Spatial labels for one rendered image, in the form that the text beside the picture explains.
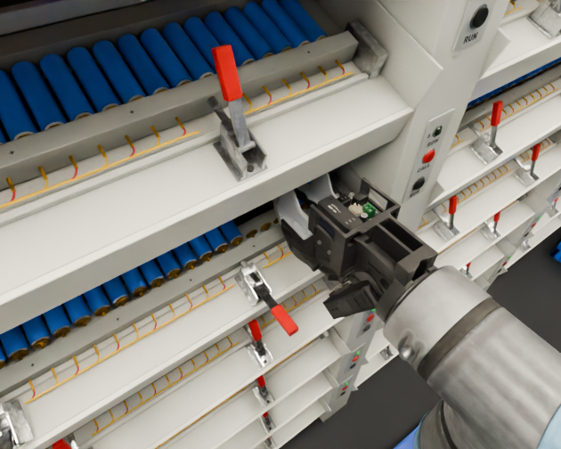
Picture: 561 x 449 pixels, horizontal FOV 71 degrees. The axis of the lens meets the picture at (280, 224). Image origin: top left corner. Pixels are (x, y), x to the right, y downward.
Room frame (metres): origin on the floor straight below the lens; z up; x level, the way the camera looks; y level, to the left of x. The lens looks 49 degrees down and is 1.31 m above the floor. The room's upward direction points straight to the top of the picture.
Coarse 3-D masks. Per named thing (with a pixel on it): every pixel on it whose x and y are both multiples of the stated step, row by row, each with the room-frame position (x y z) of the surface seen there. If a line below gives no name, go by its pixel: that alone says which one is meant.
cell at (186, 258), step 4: (184, 244) 0.28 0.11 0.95; (176, 248) 0.27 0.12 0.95; (180, 248) 0.27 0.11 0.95; (184, 248) 0.27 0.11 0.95; (188, 248) 0.28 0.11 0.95; (176, 252) 0.27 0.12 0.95; (180, 252) 0.27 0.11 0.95; (184, 252) 0.27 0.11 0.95; (188, 252) 0.27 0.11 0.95; (192, 252) 0.27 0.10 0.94; (176, 256) 0.27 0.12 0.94; (180, 256) 0.27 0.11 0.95; (184, 256) 0.26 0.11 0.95; (188, 256) 0.27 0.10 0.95; (192, 256) 0.27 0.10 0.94; (180, 260) 0.26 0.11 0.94; (184, 260) 0.26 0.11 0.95; (188, 260) 0.26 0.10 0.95; (192, 260) 0.26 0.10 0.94; (196, 260) 0.27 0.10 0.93; (184, 264) 0.26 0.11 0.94
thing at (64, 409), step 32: (256, 224) 0.33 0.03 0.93; (288, 256) 0.29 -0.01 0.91; (288, 288) 0.25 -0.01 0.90; (160, 320) 0.20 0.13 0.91; (192, 320) 0.21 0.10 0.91; (224, 320) 0.21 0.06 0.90; (32, 352) 0.16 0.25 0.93; (128, 352) 0.17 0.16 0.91; (160, 352) 0.17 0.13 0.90; (192, 352) 0.18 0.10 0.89; (64, 384) 0.13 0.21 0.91; (96, 384) 0.14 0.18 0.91; (128, 384) 0.14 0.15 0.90; (32, 416) 0.11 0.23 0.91; (64, 416) 0.11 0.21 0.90; (96, 416) 0.12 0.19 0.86; (32, 448) 0.08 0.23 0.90
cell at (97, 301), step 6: (96, 288) 0.22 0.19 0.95; (84, 294) 0.22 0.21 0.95; (90, 294) 0.21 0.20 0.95; (96, 294) 0.21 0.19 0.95; (102, 294) 0.22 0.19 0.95; (90, 300) 0.21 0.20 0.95; (96, 300) 0.21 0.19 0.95; (102, 300) 0.21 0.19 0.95; (90, 306) 0.20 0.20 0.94; (96, 306) 0.20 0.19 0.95; (102, 306) 0.20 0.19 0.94
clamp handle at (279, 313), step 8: (256, 288) 0.24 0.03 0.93; (264, 288) 0.24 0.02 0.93; (264, 296) 0.23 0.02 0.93; (272, 304) 0.21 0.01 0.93; (272, 312) 0.20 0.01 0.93; (280, 312) 0.20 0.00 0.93; (280, 320) 0.19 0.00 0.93; (288, 320) 0.19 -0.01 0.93; (288, 328) 0.19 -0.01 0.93; (296, 328) 0.18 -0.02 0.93
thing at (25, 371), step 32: (224, 256) 0.27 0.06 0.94; (256, 256) 0.28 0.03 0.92; (160, 288) 0.22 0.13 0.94; (192, 288) 0.23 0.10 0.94; (224, 288) 0.24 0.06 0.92; (96, 320) 0.19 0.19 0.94; (128, 320) 0.19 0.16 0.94; (64, 352) 0.15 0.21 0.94; (96, 352) 0.16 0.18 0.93; (0, 384) 0.12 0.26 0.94; (32, 384) 0.13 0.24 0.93
